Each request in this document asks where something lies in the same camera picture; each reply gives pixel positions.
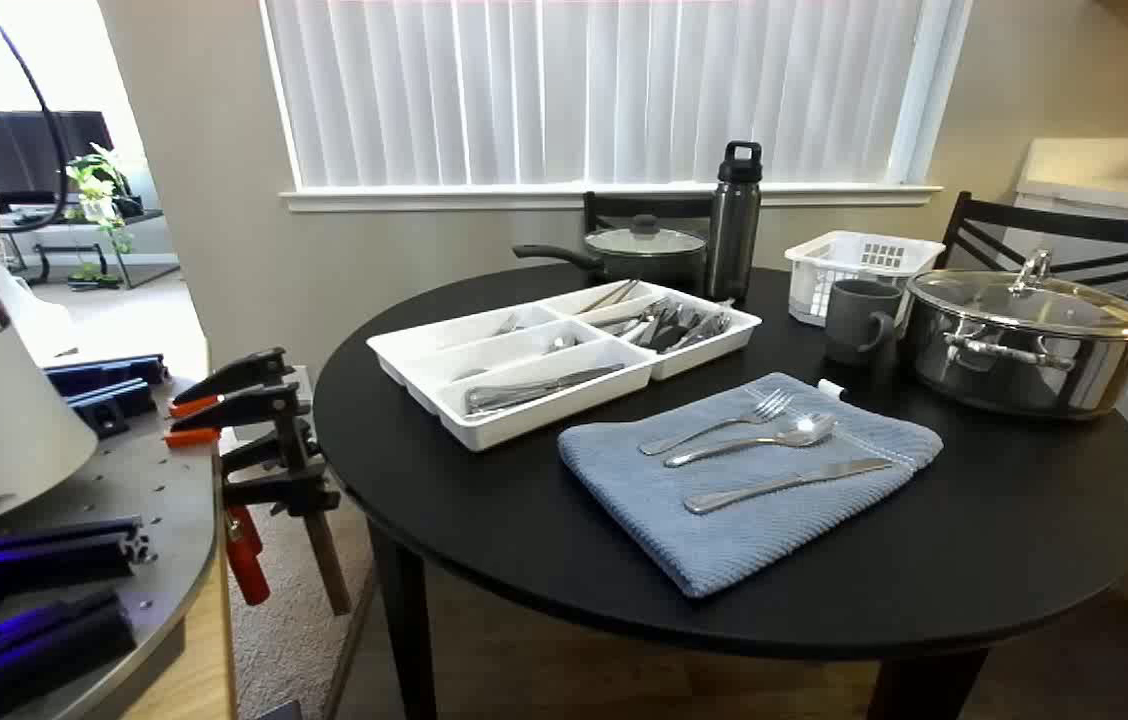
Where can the steel fork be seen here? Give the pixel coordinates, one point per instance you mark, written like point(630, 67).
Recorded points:
point(704, 428)

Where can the steel spoon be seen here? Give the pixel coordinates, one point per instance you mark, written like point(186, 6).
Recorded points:
point(806, 428)

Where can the steel table knife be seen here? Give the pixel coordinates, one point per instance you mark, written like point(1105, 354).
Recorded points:
point(788, 481)

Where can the white plastic cutlery tray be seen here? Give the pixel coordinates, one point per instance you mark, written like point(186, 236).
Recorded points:
point(527, 410)

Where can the steel knives bundle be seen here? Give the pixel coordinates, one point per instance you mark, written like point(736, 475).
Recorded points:
point(529, 389)

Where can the grey frying pan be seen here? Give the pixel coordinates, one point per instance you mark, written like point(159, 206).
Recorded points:
point(648, 271)

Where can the glass frying pan lid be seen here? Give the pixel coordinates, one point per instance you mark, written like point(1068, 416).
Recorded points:
point(644, 243)

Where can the white window sill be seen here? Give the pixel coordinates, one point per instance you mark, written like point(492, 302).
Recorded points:
point(527, 198)

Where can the black insulated water bottle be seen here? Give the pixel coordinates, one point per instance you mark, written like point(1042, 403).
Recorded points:
point(733, 225)

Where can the blue waffle-weave towel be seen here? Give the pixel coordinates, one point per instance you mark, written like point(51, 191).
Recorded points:
point(727, 544)

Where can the white plastic basket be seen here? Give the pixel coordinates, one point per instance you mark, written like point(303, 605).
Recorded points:
point(813, 290)

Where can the white vertical window blinds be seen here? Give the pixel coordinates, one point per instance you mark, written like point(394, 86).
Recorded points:
point(588, 92)

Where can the grey ceramic mug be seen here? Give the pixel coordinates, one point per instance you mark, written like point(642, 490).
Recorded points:
point(856, 325)

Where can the black orange bar clamp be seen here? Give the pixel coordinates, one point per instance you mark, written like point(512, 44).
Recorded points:
point(250, 416)
point(246, 372)

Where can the robot stand table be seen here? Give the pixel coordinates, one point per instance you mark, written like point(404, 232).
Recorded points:
point(171, 532)

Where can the blue black bar clamp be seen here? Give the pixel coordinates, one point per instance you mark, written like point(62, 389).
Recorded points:
point(104, 386)

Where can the stainless steel pot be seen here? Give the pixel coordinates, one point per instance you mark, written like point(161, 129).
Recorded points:
point(1028, 378)

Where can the green house plant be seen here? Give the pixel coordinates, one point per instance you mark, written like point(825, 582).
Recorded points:
point(101, 203)

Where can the glass pot lid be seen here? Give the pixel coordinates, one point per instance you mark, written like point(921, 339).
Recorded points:
point(1057, 307)

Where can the white kitchen counter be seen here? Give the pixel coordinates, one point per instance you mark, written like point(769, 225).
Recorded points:
point(1099, 167)

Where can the black arc floor lamp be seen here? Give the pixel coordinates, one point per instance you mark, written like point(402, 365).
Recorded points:
point(47, 100)

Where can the black sofa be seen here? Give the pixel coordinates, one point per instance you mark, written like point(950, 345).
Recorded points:
point(24, 144)

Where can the black aluminium rail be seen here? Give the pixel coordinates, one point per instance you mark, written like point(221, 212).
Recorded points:
point(18, 561)

